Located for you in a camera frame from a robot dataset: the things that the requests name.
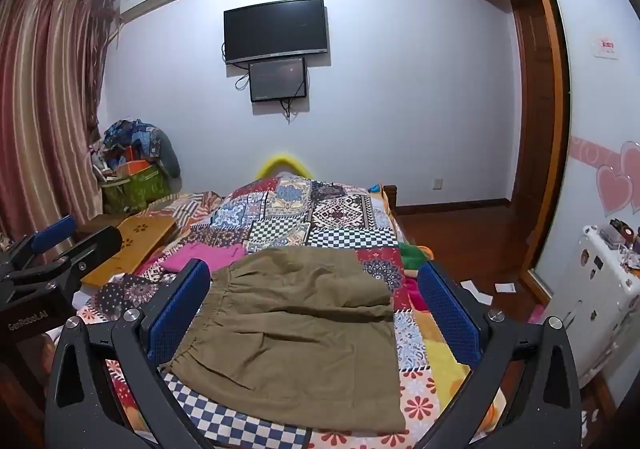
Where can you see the pink cloth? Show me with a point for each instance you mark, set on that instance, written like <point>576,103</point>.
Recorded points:
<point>210,256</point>

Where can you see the green cloth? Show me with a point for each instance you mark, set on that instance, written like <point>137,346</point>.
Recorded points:
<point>412,256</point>

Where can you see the wooden lap desk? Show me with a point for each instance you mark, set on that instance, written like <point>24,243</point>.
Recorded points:
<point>135,239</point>

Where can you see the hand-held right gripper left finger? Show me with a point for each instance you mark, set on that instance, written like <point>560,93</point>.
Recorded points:
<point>186,299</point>

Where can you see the pink heart stickers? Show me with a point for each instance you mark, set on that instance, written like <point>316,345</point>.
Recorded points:
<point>617,184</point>

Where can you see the patchwork printed blanket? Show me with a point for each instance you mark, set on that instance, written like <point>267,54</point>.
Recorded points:
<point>340,214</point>

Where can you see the pink item on floor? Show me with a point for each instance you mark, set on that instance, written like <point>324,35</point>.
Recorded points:
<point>537,314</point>

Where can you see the pile of clothes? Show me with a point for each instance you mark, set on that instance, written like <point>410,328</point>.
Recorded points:
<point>140,141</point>

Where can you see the white cabinet with stickers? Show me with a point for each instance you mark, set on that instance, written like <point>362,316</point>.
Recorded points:
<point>590,309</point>

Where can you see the small black wall monitor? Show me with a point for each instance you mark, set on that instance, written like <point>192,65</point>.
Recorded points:
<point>277,79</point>

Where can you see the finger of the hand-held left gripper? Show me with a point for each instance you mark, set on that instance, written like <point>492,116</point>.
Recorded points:
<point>52,230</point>
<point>95,244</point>

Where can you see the yellow curved headboard cushion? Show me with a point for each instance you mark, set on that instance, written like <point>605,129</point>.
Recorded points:
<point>282,163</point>

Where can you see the white sliding wardrobe door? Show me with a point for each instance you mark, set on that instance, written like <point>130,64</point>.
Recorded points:
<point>595,94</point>

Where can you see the green patterned bag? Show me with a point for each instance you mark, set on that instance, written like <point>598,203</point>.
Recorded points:
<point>140,189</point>

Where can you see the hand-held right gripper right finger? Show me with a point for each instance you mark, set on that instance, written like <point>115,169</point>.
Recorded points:
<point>447,309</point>

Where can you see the white paper sheet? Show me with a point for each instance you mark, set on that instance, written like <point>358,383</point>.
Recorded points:
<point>477,293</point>
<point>505,287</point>

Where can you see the black wall television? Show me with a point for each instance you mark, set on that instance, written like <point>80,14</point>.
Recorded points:
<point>275,29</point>

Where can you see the olive green pants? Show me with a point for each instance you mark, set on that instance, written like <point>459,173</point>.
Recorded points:
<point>300,329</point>

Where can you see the wooden door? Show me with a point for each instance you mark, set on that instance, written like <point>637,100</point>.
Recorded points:
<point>532,104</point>

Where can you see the red striped curtain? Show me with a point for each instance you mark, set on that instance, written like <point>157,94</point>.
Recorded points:
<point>45,119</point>

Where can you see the white wall sign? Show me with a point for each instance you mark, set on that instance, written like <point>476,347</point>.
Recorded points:
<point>605,47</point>

